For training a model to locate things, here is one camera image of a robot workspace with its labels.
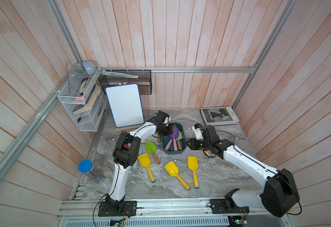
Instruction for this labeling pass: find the teal plastic storage box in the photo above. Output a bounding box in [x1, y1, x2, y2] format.
[161, 123, 186, 155]

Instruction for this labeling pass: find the purple shovel with pink handle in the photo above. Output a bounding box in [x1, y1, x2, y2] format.
[172, 124, 179, 151]

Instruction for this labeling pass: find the light green shovel wooden handle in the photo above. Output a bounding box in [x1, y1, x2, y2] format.
[176, 131, 183, 151]

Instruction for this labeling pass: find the yellow plastic scoop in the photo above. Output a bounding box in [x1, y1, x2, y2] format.
[138, 153, 156, 183]
[165, 161, 191, 191]
[187, 156, 200, 189]

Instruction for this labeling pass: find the green trowel with yellow handle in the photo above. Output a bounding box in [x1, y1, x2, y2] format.
[203, 150, 212, 159]

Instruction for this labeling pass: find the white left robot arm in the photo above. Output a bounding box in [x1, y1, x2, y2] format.
[100, 111, 172, 214]

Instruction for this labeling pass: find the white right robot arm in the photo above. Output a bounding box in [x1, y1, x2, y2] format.
[186, 124, 300, 218]

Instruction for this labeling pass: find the black and white book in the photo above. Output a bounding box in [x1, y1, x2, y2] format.
[200, 107, 239, 126]

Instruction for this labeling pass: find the grey blue trowel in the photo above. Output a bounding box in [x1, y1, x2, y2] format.
[131, 146, 143, 171]

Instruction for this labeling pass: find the blue framed whiteboard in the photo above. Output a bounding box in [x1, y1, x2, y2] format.
[105, 84, 145, 128]

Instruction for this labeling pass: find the blue lid pen jar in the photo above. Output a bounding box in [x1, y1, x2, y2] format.
[78, 159, 104, 183]

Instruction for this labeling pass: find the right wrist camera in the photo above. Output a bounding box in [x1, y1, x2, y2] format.
[192, 124, 203, 140]

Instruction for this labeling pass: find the green trowel with wooden handle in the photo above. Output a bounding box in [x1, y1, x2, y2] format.
[146, 141, 160, 165]

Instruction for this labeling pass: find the black wire basket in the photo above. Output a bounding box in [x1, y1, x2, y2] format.
[99, 69, 152, 95]

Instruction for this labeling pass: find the white wire mesh shelf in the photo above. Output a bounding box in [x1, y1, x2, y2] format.
[58, 64, 106, 132]

